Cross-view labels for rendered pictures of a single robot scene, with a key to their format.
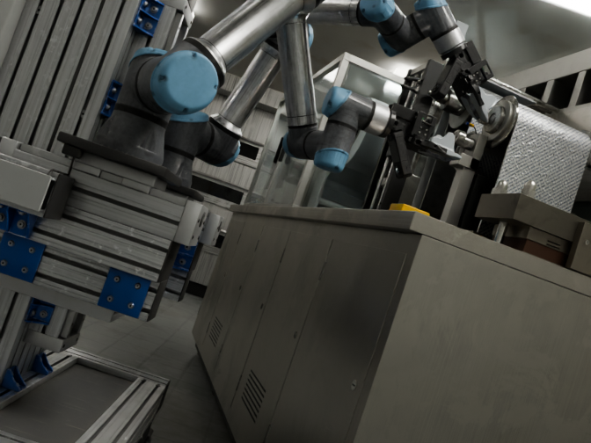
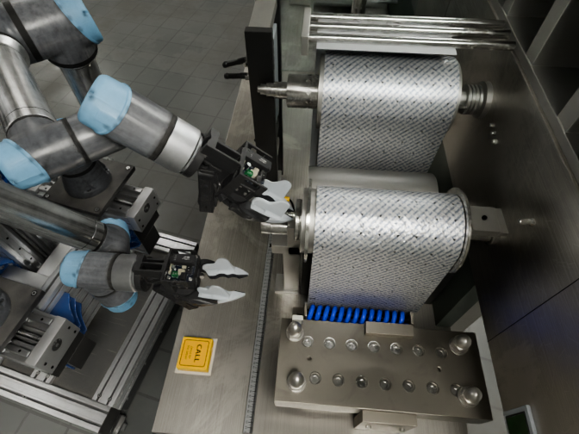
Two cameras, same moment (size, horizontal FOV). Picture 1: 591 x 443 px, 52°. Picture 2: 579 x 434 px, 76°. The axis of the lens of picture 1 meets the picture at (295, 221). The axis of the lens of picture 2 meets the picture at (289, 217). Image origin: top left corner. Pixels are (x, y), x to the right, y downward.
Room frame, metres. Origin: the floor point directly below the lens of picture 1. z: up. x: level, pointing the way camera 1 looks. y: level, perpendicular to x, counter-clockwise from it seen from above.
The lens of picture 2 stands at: (1.22, -0.52, 1.79)
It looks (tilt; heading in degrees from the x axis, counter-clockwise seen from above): 55 degrees down; 19
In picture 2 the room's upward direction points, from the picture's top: straight up
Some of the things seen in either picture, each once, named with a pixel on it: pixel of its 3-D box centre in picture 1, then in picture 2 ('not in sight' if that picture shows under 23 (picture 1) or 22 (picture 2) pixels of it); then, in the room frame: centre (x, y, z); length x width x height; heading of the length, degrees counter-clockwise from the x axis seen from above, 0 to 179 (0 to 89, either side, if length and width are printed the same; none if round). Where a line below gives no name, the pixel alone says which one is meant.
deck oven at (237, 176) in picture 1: (185, 179); not in sight; (6.67, 1.30, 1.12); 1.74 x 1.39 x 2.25; 95
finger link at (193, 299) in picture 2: (428, 146); (198, 293); (1.45, -0.25, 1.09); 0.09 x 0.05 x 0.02; 95
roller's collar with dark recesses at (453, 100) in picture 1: (453, 103); (302, 91); (1.82, -0.34, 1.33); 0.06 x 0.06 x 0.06; 14
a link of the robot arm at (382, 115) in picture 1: (375, 119); (132, 271); (1.45, -0.10, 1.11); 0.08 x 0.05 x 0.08; 14
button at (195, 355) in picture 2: (408, 213); (196, 354); (1.38, -0.24, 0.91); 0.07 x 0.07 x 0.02; 14
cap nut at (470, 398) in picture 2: not in sight; (472, 394); (1.45, -0.79, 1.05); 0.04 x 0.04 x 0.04
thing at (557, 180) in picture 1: (537, 186); (369, 289); (1.56, -0.57, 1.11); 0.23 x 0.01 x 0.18; 104
